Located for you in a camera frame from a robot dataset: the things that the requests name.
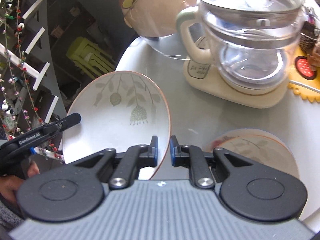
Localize beige bear helmet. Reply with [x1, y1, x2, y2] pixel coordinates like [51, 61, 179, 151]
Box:
[119, 0, 197, 38]

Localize glass kettle on cream base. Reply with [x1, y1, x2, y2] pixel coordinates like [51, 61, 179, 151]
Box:
[176, 0, 304, 109]

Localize brown dog figurine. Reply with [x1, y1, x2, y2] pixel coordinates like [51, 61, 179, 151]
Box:
[299, 19, 320, 68]

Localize person's left hand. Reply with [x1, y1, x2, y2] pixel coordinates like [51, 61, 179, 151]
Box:
[1, 160, 40, 207]

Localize green plastic stool stack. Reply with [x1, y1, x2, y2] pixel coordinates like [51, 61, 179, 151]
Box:
[66, 37, 116, 80]

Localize yellow sunflower coaster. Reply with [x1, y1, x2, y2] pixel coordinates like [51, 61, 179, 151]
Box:
[288, 47, 319, 103]

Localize floral plate with orange rim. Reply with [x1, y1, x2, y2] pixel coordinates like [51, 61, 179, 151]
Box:
[204, 128, 299, 178]

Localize flower garland strings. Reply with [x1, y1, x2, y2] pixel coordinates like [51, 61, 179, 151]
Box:
[0, 0, 63, 160]

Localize floral bowl with orange rim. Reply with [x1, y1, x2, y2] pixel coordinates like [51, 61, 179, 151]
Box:
[62, 71, 171, 165]

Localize round grey lazy susan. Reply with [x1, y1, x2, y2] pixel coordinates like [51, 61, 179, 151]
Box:
[117, 38, 319, 231]

